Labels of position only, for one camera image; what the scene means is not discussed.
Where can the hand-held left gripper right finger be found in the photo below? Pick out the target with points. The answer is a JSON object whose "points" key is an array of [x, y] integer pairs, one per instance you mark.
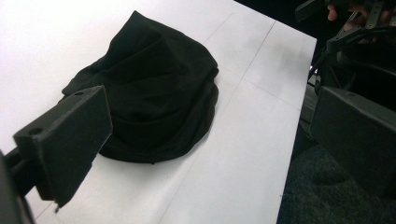
{"points": [[355, 137]]}

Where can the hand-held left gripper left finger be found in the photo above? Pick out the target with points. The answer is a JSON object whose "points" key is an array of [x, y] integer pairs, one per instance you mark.
{"points": [[68, 140]]}

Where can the black cloth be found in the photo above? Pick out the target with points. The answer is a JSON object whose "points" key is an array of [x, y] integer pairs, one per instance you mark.
{"points": [[152, 99]]}

